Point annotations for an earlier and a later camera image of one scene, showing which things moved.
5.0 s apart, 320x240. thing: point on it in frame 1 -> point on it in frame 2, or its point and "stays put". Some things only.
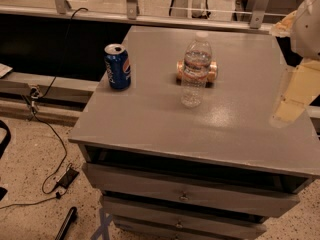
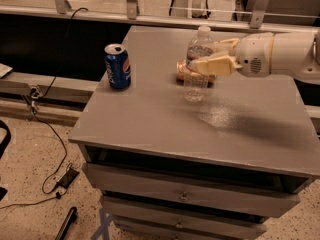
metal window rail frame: [260, 21] stays put
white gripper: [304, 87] -> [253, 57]
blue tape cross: [103, 229] stays put
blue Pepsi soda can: [118, 66] stays put
